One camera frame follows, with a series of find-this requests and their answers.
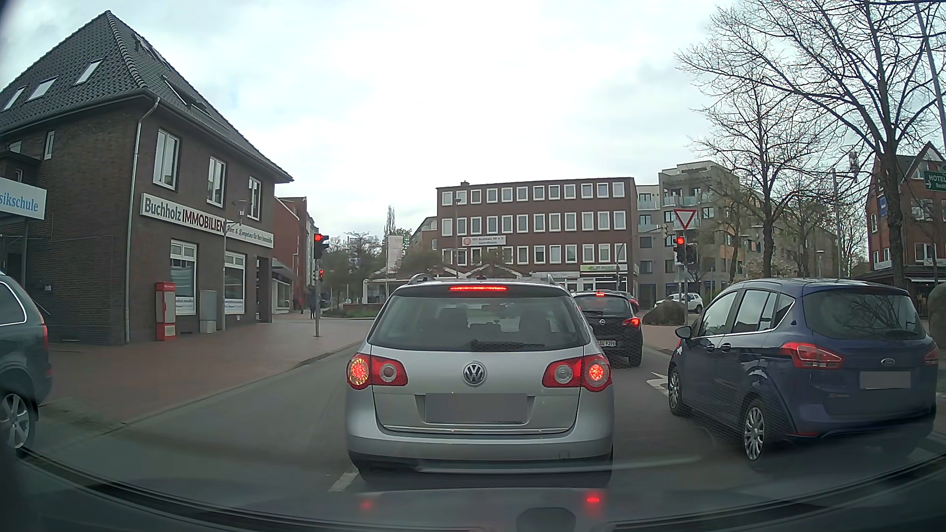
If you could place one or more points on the black small car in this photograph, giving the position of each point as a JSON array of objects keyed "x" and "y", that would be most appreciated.
[{"x": 610, "y": 325}]

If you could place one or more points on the large bare tree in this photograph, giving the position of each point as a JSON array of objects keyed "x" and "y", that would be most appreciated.
[{"x": 890, "y": 148}]

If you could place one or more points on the car's own bonnet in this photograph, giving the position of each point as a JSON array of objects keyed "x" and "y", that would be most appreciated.
[{"x": 295, "y": 510}]

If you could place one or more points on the red vending box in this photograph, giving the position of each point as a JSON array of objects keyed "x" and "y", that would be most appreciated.
[{"x": 165, "y": 310}]

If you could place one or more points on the red brick office building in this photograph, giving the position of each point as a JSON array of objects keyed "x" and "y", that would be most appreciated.
[{"x": 539, "y": 222}]

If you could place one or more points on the red brick gabled building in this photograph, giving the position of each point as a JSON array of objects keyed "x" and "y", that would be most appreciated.
[{"x": 913, "y": 222}]

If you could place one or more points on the grey asphalt road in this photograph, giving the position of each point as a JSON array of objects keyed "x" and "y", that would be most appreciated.
[{"x": 244, "y": 436}]

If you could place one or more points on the red brick pavement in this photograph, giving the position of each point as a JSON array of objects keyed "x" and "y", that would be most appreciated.
[{"x": 185, "y": 366}]

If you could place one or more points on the green direction sign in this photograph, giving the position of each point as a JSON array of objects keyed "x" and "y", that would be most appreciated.
[{"x": 935, "y": 180}]

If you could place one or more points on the grey street cabinet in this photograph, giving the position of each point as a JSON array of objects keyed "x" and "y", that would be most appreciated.
[{"x": 208, "y": 310}]

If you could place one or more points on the traffic light with give-way sign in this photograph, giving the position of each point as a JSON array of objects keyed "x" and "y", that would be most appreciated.
[{"x": 684, "y": 247}]

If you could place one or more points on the dark grey car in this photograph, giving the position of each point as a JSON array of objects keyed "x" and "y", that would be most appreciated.
[{"x": 18, "y": 355}]

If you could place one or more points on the traffic light on pole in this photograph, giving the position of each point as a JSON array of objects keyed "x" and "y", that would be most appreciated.
[{"x": 318, "y": 251}]

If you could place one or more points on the beige apartment building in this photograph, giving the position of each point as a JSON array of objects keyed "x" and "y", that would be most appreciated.
[{"x": 702, "y": 222}]

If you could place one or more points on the dark brick corner building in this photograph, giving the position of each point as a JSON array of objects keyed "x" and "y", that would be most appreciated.
[{"x": 96, "y": 222}]

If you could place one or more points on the white car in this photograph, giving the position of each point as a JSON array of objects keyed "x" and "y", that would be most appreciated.
[{"x": 684, "y": 301}]

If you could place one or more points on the silver estate car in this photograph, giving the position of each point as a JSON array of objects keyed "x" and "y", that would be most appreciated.
[{"x": 479, "y": 384}]

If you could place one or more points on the blue compact van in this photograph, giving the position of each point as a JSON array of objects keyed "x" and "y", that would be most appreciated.
[{"x": 813, "y": 369}]

